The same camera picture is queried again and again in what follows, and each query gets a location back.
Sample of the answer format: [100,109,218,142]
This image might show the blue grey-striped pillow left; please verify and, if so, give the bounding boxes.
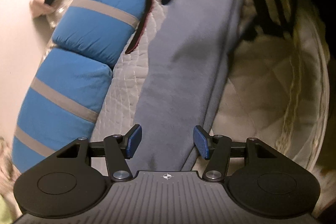
[12,48,112,173]

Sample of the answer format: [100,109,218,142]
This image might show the blue grey-striped pillow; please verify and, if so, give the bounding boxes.
[12,48,112,173]
[52,0,146,67]

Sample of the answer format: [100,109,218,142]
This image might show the grey quilted bedspread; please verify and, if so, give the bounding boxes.
[90,0,332,214]

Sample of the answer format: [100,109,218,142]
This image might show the grey-blue fleece sweatpants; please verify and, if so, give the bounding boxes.
[129,0,244,172]

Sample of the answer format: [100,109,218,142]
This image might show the blue grey-striped pillow right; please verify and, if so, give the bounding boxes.
[52,0,146,67]

